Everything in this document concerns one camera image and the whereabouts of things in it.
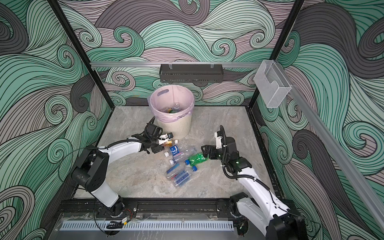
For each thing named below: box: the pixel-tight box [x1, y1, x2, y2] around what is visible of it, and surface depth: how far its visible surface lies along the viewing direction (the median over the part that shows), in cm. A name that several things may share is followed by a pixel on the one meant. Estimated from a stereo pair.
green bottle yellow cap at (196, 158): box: [188, 153, 209, 166], surface depth 88 cm
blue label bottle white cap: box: [164, 141, 187, 158], surface depth 92 cm
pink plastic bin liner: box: [147, 85, 195, 123], surface depth 95 cm
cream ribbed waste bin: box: [148, 84, 195, 140], surface depth 94 cm
